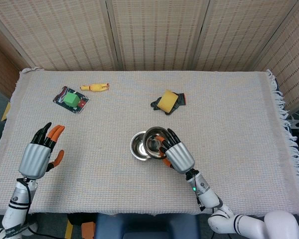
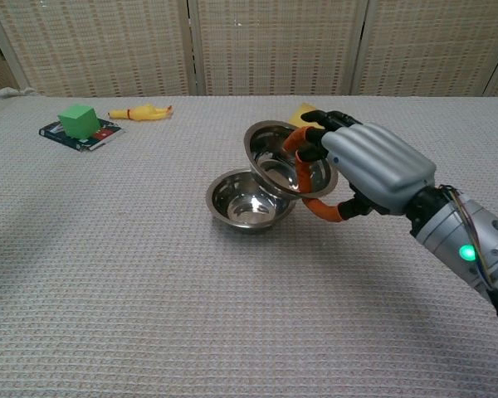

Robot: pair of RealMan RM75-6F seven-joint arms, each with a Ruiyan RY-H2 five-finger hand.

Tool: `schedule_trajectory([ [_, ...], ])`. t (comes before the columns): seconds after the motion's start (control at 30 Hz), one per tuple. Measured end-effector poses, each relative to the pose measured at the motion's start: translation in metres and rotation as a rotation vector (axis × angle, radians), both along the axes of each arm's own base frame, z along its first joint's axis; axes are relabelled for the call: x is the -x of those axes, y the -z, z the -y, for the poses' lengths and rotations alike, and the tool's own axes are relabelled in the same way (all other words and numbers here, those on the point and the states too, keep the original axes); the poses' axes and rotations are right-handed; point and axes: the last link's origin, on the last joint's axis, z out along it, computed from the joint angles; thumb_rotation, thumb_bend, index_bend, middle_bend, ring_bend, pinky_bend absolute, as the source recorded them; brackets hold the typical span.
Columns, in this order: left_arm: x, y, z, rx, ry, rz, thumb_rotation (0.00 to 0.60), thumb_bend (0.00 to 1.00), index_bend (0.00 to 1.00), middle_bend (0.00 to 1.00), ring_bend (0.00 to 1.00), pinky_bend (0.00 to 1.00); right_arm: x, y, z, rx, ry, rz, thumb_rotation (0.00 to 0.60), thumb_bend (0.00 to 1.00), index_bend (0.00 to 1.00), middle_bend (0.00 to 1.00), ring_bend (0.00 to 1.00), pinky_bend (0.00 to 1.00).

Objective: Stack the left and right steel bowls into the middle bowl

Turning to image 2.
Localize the dark book with red patch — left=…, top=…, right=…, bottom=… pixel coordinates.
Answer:
left=39, top=118, right=124, bottom=153

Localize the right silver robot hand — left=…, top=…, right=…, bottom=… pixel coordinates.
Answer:
left=282, top=109, right=437, bottom=224

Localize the yellow sponge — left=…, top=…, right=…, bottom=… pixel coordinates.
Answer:
left=287, top=103, right=319, bottom=128

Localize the grey waffle tablecloth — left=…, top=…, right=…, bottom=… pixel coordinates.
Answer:
left=0, top=86, right=498, bottom=398

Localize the green cube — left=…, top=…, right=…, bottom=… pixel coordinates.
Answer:
left=57, top=104, right=100, bottom=139

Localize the yellow rubber chicken toy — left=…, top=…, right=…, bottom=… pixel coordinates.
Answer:
left=108, top=103, right=175, bottom=123

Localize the multicoloured wire bundle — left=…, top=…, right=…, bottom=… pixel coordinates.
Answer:
left=438, top=184, right=498, bottom=294

